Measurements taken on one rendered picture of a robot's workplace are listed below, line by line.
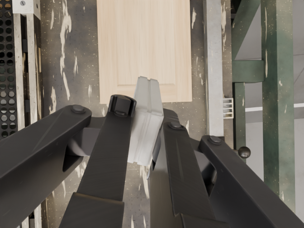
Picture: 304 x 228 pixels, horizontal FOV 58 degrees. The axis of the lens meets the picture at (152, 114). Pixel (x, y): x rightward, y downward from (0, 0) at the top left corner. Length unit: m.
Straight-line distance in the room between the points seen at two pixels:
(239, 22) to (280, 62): 0.37
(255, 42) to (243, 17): 1.35
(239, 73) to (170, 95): 0.29
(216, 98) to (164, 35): 0.28
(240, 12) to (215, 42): 0.36
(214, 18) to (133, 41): 0.28
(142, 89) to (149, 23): 0.82
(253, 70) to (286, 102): 0.16
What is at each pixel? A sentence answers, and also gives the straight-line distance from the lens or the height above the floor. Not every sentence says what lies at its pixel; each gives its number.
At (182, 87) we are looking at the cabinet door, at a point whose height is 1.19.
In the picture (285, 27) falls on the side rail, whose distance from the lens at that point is 1.08.
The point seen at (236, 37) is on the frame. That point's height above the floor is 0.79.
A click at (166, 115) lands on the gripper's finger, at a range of 0.16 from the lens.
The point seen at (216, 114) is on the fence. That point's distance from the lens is 0.96.
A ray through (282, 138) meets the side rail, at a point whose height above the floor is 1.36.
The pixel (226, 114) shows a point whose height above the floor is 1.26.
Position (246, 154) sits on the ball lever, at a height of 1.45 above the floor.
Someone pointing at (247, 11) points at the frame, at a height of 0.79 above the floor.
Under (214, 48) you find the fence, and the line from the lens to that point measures 0.97.
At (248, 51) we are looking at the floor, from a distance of 2.74.
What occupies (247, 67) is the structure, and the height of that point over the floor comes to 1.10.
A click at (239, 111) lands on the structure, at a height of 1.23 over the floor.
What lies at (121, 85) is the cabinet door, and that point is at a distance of 0.93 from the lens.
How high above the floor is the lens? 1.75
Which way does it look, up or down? 32 degrees down
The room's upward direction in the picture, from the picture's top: 175 degrees clockwise
